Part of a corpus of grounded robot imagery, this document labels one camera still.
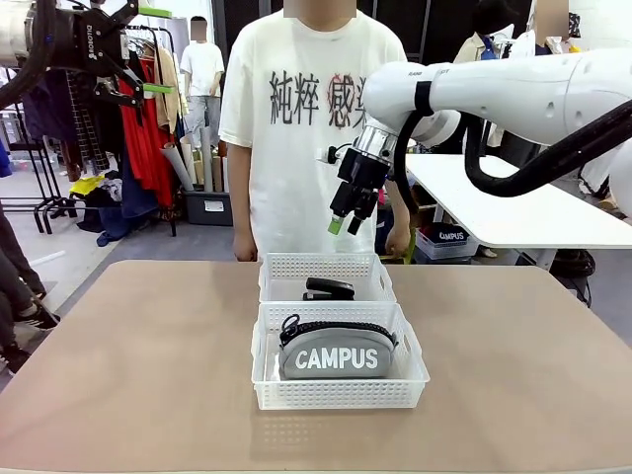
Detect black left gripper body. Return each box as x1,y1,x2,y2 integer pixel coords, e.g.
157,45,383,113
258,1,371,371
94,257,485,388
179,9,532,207
51,9,123,79

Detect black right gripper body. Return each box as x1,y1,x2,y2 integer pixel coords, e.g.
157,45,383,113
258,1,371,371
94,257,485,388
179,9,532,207
329,146,392,218

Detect black stapler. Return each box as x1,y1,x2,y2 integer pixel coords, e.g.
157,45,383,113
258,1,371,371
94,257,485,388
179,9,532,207
301,276,356,302

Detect grey CAMPUS pencil case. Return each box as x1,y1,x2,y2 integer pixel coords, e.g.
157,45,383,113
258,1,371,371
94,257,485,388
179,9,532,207
278,313,396,380

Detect person right forearm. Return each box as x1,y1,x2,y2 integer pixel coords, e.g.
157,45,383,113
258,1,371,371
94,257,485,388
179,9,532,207
230,142,255,237

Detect person left forearm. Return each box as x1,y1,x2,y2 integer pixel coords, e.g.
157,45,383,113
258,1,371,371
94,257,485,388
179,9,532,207
389,197,415,232

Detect person left hand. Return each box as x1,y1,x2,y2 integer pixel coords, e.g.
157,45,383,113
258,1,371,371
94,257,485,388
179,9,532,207
383,226,414,258

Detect person right hand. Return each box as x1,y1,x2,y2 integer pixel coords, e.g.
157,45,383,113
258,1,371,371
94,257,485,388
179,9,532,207
232,231,260,264

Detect beige hanging garment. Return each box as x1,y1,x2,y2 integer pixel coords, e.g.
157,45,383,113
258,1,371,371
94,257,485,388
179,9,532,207
155,46,183,134

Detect red hanging garment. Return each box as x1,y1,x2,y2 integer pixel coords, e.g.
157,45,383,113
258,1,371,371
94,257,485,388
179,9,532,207
118,58,174,208

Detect person torso white printed T-shirt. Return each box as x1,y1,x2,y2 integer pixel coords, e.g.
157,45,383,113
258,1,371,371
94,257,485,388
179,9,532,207
218,10,412,262

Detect brown cardboard box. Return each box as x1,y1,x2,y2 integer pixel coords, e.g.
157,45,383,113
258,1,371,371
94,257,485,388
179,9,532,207
413,183,438,218

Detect white perforated plastic basket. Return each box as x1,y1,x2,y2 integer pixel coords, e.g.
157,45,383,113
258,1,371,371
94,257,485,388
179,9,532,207
257,252,399,305
250,301,431,411

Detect bystander white T-shirt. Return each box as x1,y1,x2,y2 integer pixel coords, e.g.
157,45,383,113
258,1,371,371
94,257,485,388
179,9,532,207
180,16,226,149

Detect cream cardboard tube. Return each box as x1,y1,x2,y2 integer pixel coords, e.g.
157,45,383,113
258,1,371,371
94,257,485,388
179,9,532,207
179,134,204,187

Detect Campus storage box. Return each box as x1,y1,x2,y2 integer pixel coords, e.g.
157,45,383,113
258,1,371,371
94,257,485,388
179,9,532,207
415,224,480,262

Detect black CAMPUS pouch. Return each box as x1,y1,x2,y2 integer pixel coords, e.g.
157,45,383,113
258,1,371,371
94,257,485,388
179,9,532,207
427,221,470,246

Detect grey paper roll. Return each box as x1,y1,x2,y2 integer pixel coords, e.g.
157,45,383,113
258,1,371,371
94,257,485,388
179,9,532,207
160,142,196,193

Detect yellow cloth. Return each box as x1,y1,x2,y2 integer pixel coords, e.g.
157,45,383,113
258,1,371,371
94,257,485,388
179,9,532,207
68,173,107,196

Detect dark blue hanging garment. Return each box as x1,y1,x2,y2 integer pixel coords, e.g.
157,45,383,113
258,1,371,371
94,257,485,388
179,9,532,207
120,147,160,218

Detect white paper roll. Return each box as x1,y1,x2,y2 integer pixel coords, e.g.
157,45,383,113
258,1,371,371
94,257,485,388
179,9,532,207
199,127,215,193

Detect dark clothes pile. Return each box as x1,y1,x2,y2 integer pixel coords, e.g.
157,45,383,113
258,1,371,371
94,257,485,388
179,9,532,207
76,170,124,247

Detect grey storage bin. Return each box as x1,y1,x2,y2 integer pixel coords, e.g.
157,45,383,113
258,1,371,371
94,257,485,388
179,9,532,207
183,190,234,227

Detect black metal clothes rack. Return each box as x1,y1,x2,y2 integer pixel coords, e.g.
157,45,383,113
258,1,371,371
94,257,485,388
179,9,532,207
0,27,179,237

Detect white background table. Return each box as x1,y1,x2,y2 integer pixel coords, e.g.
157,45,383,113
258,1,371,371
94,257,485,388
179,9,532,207
404,151,632,271

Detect seated person dark trousers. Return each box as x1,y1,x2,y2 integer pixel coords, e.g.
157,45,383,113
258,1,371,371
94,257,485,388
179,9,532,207
0,201,61,374

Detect black bag under table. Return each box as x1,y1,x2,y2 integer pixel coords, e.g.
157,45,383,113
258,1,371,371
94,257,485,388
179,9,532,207
548,248,596,307

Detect background person patterned top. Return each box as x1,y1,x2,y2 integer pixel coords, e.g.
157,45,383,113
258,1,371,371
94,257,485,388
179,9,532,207
517,0,584,55

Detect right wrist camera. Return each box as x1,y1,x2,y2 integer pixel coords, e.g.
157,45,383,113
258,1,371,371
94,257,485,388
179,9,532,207
315,144,353,165

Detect wire grid panel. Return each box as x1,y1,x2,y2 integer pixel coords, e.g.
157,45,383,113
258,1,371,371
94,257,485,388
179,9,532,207
66,71,111,172

